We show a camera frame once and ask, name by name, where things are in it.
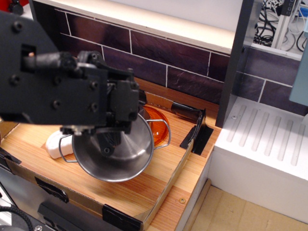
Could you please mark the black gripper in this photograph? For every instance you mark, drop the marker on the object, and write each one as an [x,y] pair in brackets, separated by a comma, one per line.
[94,95]

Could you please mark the stainless steel pot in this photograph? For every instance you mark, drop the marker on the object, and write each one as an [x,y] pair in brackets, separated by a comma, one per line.
[129,159]

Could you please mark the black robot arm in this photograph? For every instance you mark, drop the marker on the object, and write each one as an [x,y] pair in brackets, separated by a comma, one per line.
[44,86]

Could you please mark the orange transparent pot lid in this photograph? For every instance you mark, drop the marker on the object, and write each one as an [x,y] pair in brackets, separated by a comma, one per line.
[158,123]

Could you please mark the cardboard fence with black tape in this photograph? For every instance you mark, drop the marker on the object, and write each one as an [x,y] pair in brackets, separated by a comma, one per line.
[44,187]

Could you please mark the white toy bread slice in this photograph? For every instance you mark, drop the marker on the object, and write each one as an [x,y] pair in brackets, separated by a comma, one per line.
[52,145]

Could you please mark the brass screw in tabletop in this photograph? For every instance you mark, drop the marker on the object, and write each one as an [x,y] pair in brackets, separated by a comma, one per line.
[182,200]

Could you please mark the white ridged drainboard sink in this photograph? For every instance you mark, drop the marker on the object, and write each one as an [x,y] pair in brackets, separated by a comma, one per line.
[261,156]

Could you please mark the light wooden shelf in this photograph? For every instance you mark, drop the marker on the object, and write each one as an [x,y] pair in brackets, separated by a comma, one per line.
[189,32]

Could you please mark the black caster wheel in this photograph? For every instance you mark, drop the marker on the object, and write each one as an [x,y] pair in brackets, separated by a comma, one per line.
[16,7]

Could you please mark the dark grey vertical post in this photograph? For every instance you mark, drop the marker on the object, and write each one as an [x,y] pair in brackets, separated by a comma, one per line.
[245,32]

